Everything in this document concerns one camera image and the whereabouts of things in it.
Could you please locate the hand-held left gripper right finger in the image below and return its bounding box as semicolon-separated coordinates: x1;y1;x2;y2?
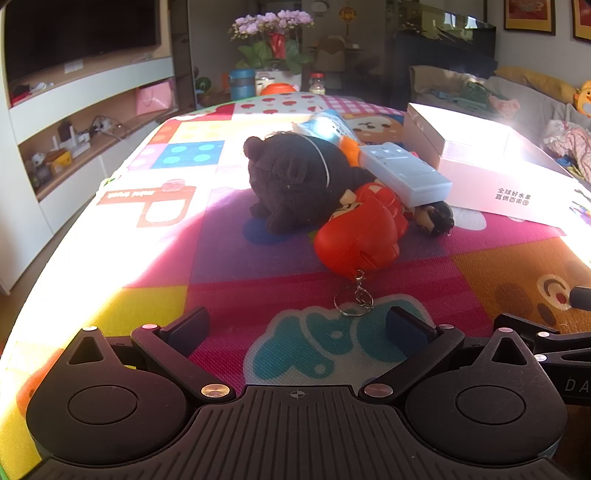
359;305;536;402

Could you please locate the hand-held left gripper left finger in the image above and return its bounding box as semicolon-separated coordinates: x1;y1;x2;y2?
67;306;237;403

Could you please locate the red keychain toy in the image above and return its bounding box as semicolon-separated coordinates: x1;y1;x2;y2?
313;203;403;318

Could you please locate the red doll with black hair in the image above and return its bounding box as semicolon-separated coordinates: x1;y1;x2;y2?
339;181;456;238

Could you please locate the white cardboard box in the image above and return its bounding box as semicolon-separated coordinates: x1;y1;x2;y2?
403;102;585;228

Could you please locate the pale blue battery case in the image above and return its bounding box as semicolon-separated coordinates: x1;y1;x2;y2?
358;142;453;207

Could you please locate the black plush toy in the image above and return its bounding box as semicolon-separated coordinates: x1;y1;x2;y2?
243;131;370;235

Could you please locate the blue and white packet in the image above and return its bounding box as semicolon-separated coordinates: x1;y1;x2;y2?
291;109;362;149

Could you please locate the colourful play mat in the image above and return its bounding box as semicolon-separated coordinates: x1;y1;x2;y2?
0;91;591;480

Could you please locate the pink clothing pile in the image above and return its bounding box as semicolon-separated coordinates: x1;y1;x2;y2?
540;119;591;182

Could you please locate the yellow duck plush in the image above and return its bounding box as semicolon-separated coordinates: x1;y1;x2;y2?
574;80;591;114

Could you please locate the grey sofa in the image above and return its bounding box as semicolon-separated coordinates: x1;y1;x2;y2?
409;65;591;185

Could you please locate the yellow small box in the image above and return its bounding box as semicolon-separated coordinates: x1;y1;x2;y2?
46;150;72;174

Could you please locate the yellow cushion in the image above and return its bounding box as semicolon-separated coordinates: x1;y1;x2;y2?
494;66;578;104

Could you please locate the green clothing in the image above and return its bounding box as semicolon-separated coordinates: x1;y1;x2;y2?
455;80;520;112

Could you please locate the pink gift bag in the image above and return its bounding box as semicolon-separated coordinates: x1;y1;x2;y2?
135;80;176;116

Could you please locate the blue round container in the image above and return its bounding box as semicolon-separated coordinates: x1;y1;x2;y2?
229;69;257;101

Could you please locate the framed red picture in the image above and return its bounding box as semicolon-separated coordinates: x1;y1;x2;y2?
503;0;556;35
571;0;591;43

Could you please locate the black piano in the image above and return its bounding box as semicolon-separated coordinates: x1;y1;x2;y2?
383;11;497;109

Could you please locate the dining chair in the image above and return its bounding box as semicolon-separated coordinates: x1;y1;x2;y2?
316;34;365;95

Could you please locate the red cloth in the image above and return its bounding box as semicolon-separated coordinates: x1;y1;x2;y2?
10;83;54;105

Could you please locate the potted purple orchid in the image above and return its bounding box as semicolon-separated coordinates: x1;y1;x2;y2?
228;10;315;91

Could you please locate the red hanging ornament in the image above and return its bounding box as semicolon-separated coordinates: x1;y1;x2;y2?
338;4;356;38

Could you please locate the black television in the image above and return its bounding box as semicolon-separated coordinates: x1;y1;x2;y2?
2;0;162;84

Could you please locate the white wall cabinet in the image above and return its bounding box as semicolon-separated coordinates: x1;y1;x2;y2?
0;0;182;296

